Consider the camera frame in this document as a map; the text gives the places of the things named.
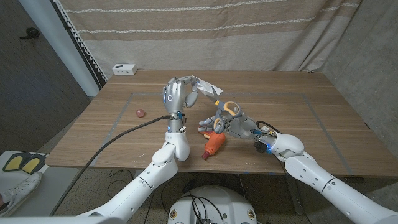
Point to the orange toy drill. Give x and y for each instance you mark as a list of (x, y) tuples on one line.
[(214, 144)]

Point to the orange grey scissors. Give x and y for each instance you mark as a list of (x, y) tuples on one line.
[(222, 105)]

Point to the beige striped backdrop curtain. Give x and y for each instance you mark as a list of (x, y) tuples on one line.
[(186, 46)]

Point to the white power strip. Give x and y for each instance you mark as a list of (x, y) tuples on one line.
[(124, 69)]

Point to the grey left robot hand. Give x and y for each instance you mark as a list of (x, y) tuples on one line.
[(174, 96)]

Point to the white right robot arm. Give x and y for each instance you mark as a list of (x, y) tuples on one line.
[(326, 183)]

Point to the white shoe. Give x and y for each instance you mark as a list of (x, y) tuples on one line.
[(21, 193)]

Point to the black white triangle-pattern trim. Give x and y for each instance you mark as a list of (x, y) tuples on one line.
[(80, 46)]

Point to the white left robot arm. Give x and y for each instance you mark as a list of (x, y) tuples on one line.
[(146, 183)]

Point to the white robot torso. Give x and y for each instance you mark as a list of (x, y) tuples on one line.
[(214, 202)]

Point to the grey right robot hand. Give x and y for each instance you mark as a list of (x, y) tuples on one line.
[(242, 127)]

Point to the pink ball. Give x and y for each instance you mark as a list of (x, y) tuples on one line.
[(140, 113)]

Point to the white robot chest rim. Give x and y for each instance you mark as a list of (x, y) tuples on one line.
[(62, 220)]

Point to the yellow black foot pedal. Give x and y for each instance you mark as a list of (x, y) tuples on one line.
[(32, 165), (14, 162)]

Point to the grey metal table leg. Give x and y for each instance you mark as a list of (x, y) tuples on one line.
[(295, 199)]

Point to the white tissue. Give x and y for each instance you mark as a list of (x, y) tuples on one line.
[(206, 88)]

